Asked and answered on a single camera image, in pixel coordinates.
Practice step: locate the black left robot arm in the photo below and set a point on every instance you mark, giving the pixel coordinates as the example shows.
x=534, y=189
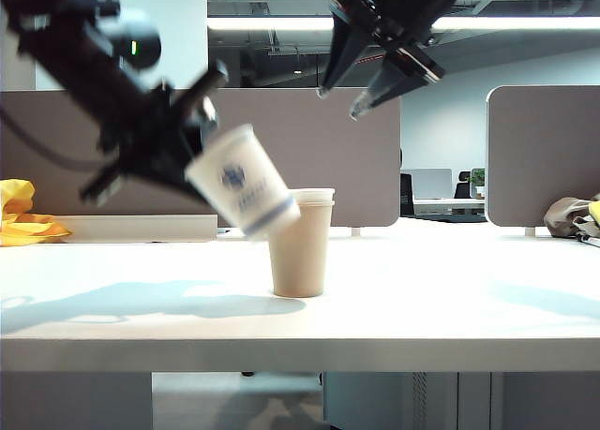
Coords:
x=70, y=55

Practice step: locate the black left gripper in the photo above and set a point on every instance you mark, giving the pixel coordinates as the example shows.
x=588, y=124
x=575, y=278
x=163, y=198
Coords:
x=150, y=139

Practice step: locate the white background monitor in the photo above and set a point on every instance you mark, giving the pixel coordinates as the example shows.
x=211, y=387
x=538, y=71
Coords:
x=429, y=184

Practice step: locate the wide brown desk partition panel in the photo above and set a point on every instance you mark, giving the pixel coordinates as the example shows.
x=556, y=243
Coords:
x=300, y=139

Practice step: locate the grey round left wrist motor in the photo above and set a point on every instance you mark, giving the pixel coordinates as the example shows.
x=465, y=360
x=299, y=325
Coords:
x=138, y=39

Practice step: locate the black background office chair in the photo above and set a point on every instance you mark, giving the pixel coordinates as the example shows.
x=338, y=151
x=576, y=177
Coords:
x=462, y=186

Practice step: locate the narrow brown desk partition panel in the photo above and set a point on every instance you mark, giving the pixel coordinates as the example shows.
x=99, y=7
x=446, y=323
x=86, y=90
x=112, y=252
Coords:
x=544, y=158

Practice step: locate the plain brown paper cup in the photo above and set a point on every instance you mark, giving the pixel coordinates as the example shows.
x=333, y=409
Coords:
x=300, y=252

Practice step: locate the long ceiling light strip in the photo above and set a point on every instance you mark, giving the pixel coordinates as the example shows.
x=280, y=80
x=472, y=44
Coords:
x=515, y=23

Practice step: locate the small yellow object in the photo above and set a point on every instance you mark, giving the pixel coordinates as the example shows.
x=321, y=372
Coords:
x=595, y=212

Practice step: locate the grey cabinet under table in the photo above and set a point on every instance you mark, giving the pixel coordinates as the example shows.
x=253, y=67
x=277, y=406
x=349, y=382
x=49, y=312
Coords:
x=403, y=402

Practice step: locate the green potted plant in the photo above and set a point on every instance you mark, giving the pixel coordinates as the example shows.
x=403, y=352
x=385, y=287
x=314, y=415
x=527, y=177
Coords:
x=478, y=179

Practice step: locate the white paper cup blue logo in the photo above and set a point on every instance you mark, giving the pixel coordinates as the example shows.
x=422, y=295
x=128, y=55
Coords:
x=316, y=196
x=244, y=182

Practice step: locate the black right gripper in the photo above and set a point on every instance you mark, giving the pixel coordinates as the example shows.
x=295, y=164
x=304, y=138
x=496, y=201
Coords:
x=384, y=18

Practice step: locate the yellow crumpled cloth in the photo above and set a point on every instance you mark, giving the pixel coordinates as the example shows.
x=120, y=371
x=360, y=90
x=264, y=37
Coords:
x=19, y=221

